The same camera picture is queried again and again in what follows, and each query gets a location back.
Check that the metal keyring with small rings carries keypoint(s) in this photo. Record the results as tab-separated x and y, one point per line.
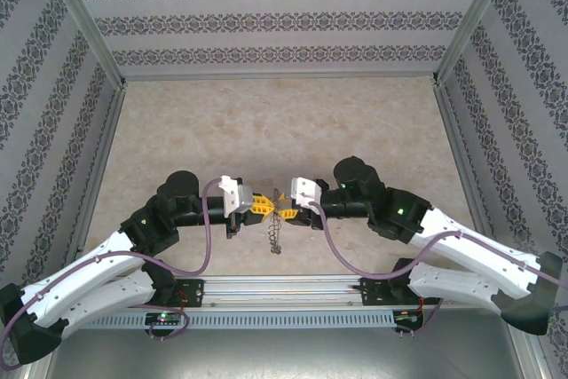
276	237

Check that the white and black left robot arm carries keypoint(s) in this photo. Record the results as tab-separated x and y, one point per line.
89	290

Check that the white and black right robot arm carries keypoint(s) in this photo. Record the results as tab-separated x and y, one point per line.
470	259

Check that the small electronics board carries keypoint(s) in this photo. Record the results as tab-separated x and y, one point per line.
164	318
406	316

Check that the grey metal base sheet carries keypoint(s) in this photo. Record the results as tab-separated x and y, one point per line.
284	354

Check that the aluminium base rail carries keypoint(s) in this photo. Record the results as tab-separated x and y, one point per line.
284	290

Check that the aluminium frame floor rail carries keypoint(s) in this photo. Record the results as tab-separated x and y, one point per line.
463	166
279	76
98	175

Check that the aluminium frame post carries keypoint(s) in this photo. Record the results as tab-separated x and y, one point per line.
83	15
473	15

